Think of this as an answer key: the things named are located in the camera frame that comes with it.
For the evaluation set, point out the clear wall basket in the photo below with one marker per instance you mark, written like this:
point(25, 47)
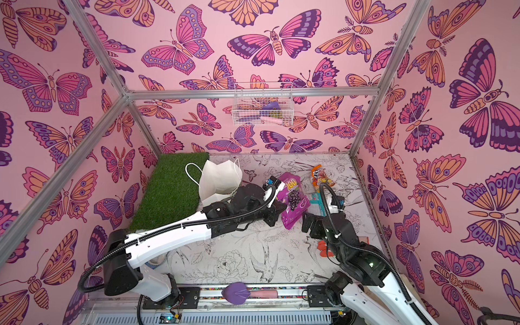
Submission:
point(263, 103)

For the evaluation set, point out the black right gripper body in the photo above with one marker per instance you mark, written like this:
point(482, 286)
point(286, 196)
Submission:
point(315, 226)

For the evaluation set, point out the orange lemon candy bag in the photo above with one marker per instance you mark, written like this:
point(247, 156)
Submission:
point(319, 176)

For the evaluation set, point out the green artificial grass mat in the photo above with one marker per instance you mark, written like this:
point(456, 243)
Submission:
point(172, 193)

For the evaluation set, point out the purple blackcurrant candy bag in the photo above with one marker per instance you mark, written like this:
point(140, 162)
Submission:
point(294, 198)

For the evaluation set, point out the teal mint candy bag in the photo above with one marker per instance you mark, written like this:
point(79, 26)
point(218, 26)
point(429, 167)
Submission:
point(316, 205)

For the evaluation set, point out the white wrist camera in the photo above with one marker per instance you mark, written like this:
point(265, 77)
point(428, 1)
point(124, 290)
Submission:
point(335, 204)
point(271, 189)

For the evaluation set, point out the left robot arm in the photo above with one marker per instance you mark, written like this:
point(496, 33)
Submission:
point(125, 268)

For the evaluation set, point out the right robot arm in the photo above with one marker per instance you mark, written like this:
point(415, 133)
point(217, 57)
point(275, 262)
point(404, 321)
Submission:
point(367, 282)

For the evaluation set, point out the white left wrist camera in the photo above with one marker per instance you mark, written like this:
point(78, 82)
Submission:
point(271, 189)

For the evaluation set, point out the white floral paper bag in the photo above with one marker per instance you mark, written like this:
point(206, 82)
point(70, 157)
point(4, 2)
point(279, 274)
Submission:
point(218, 181)

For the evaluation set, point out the purple pink silicone spatula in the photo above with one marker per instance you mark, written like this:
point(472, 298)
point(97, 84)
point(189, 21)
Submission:
point(237, 293)

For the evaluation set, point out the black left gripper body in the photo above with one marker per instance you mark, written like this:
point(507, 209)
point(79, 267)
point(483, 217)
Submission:
point(268, 215)

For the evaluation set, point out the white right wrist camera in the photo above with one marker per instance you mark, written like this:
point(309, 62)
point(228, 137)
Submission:
point(335, 204)

